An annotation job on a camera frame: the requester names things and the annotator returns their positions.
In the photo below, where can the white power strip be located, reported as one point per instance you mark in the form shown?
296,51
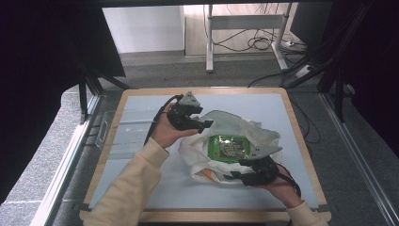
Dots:
303,71

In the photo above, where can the clear plastic container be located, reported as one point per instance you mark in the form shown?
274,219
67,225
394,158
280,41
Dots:
125,132

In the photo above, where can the person's left hand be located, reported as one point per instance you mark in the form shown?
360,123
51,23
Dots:
166,132

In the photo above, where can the black curtain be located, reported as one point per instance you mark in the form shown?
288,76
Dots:
37,78
373,62

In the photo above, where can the white metal desk frame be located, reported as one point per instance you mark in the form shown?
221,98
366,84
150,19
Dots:
244,22

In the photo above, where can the white tote bag coloured patches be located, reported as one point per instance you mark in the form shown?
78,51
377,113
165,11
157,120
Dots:
232,125

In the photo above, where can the wooden framed work board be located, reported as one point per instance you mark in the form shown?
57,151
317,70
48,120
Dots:
188,194

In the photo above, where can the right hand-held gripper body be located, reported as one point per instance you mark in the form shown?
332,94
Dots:
265,169

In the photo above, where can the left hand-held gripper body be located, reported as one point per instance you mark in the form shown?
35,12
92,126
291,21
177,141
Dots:
183,114

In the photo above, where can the person's right hand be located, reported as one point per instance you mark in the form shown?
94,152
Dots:
284,191

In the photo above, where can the green snack packet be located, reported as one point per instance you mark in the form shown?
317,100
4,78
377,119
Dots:
229,149

